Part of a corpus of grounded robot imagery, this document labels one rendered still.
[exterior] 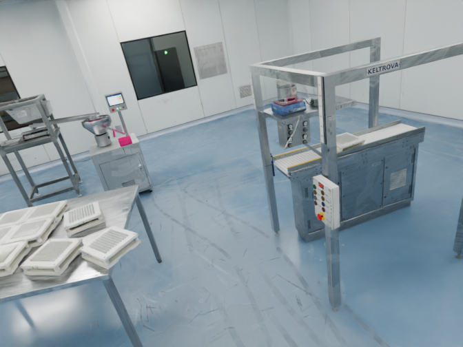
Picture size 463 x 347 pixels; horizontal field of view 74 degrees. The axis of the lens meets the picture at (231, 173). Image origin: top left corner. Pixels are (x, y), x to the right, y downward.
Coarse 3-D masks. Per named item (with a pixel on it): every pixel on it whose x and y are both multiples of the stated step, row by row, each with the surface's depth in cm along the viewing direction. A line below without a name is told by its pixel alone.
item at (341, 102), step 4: (336, 96) 249; (340, 96) 247; (336, 100) 240; (340, 100) 238; (344, 100) 236; (348, 100) 234; (352, 100) 232; (336, 104) 230; (340, 104) 228; (344, 104) 229; (348, 104) 230; (352, 104) 231; (336, 108) 228; (340, 108) 229; (284, 124) 220
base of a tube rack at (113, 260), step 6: (132, 240) 184; (138, 240) 183; (126, 246) 179; (132, 246) 180; (120, 252) 176; (126, 252) 176; (84, 258) 179; (90, 258) 175; (114, 258) 171; (102, 264) 169; (108, 264) 167
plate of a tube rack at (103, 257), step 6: (114, 228) 192; (120, 228) 190; (102, 234) 188; (120, 234) 184; (132, 234) 182; (126, 240) 177; (84, 246) 179; (114, 246) 174; (120, 246) 173; (84, 252) 175; (90, 252) 173; (96, 252) 172; (108, 252) 170; (114, 252) 170; (96, 258) 169; (102, 258) 166; (108, 258) 167
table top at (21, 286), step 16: (112, 192) 258; (128, 192) 252; (112, 208) 232; (128, 208) 228; (112, 224) 210; (80, 256) 183; (16, 272) 180; (64, 272) 172; (80, 272) 170; (96, 272) 167; (0, 288) 169; (16, 288) 167; (32, 288) 164; (48, 288) 163; (64, 288) 165
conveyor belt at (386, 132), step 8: (384, 128) 286; (392, 128) 283; (400, 128) 280; (408, 128) 277; (360, 136) 279; (368, 136) 276; (376, 136) 272; (384, 136) 269; (304, 152) 269; (312, 152) 266; (320, 152) 263; (352, 152) 254; (280, 160) 262; (288, 160) 259; (296, 160) 256; (304, 160) 254; (280, 168) 253
